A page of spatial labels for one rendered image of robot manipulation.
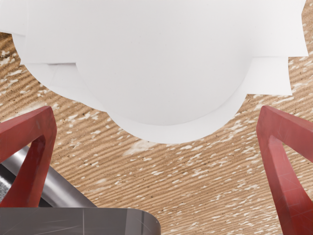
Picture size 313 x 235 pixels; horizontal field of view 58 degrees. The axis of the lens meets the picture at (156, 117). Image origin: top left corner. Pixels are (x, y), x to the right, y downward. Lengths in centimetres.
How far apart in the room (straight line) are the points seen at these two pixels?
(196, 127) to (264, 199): 16
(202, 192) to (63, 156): 13
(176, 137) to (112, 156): 9
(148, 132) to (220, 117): 4
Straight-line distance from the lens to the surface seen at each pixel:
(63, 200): 32
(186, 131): 16
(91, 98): 16
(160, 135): 16
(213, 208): 30
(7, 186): 33
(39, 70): 18
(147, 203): 29
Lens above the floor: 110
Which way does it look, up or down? 53 degrees down
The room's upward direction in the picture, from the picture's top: 178 degrees clockwise
